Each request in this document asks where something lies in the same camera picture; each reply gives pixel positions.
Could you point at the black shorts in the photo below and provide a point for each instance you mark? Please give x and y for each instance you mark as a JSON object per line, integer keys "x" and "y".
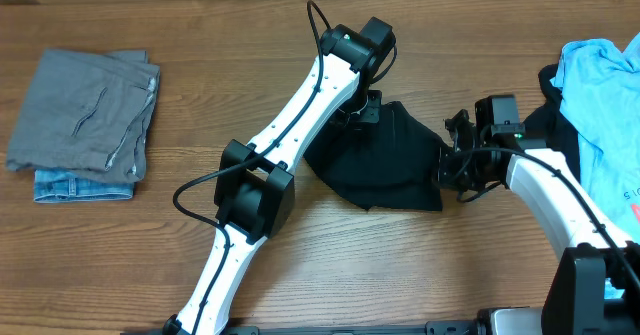
{"x": 389, "y": 164}

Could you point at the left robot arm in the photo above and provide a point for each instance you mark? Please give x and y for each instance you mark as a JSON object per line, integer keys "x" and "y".
{"x": 255, "y": 190}

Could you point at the folded grey shorts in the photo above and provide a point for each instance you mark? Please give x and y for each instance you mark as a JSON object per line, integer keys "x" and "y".
{"x": 88, "y": 114}

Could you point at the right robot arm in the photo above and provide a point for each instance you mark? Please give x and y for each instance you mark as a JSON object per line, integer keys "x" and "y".
{"x": 595, "y": 289}

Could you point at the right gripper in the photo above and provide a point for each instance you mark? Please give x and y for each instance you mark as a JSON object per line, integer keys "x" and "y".
{"x": 451, "y": 160}

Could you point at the folded blue jeans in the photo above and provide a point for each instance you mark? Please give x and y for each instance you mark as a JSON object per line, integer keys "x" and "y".
{"x": 61, "y": 186}

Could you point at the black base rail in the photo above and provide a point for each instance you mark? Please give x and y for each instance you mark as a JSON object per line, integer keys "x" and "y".
{"x": 350, "y": 329}

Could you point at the black garment under shirt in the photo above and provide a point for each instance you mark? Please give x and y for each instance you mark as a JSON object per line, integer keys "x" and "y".
{"x": 559, "y": 133}

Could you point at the light blue shirt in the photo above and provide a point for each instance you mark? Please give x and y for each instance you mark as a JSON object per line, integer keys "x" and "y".
{"x": 600, "y": 97}

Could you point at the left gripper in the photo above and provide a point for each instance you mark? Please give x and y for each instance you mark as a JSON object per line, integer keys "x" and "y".
{"x": 373, "y": 116}

